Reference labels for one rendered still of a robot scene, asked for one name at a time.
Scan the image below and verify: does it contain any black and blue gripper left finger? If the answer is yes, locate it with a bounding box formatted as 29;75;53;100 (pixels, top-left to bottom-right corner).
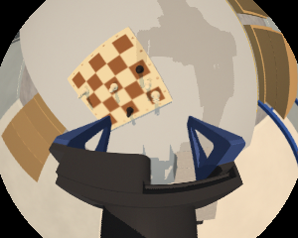
53;115;112;152

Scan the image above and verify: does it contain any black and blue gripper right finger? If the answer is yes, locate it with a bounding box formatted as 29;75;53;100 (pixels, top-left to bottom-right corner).
187;116;245;180

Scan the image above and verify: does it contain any brown and cream chessboard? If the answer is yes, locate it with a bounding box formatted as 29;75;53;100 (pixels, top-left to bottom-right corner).
68;27;173;130

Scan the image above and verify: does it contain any black chess pawn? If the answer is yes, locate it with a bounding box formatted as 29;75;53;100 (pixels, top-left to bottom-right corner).
136;65;144;73
126;107;133;118

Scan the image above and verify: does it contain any white pawn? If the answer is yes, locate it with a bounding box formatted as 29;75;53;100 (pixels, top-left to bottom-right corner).
143;80;151;89
109;83;118;92

